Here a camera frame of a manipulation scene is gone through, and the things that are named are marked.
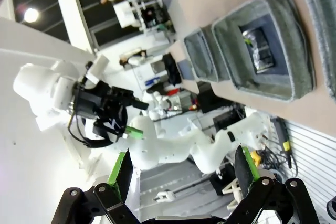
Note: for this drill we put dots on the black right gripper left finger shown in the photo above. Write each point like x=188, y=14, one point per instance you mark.
x=124, y=176

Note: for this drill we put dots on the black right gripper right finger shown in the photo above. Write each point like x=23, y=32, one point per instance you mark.
x=244, y=176

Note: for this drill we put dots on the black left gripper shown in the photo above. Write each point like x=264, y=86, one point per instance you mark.
x=94, y=100

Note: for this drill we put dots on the crushed black drink can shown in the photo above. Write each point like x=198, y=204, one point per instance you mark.
x=258, y=53

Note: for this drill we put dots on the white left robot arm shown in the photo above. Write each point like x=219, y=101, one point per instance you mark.
x=39, y=85

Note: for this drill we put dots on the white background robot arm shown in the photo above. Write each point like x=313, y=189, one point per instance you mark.
x=157, y=100

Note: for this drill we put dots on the yellow plug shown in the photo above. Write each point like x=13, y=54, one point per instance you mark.
x=256, y=158

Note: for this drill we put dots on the black electronics box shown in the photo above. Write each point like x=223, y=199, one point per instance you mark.
x=228, y=119

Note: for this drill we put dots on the black office chair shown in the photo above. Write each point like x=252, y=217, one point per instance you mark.
x=172, y=69

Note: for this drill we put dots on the grey fabric basket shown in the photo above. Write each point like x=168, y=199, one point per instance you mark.
x=320, y=11
x=199, y=51
x=288, y=51

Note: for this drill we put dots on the round ceiling lamp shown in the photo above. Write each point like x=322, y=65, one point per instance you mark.
x=30, y=14

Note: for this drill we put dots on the white printed bracket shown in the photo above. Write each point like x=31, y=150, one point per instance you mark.
x=236, y=192

